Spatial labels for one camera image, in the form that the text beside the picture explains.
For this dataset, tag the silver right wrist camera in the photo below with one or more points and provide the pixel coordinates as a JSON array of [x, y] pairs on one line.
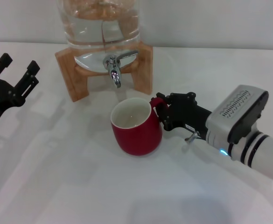
[[241, 107]]

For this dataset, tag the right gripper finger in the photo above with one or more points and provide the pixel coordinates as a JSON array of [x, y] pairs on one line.
[[180, 98], [166, 120]]

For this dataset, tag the red ceramic cup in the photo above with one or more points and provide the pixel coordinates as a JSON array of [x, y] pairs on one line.
[[136, 140]]

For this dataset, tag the chrome faucet with lever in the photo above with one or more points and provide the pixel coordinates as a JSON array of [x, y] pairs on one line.
[[114, 74]]

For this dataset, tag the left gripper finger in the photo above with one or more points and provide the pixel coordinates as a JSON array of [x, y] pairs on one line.
[[5, 59], [33, 67]]

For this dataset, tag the wooden dispenser stand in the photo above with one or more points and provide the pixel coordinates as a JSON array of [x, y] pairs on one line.
[[65, 70]]

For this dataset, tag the glass water dispenser jar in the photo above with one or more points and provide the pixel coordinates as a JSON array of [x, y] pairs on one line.
[[99, 28]]

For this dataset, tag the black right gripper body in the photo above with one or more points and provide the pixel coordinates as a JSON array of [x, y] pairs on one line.
[[187, 114]]

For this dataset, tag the metal pin on right gripper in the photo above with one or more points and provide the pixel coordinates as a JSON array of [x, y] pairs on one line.
[[192, 136]]

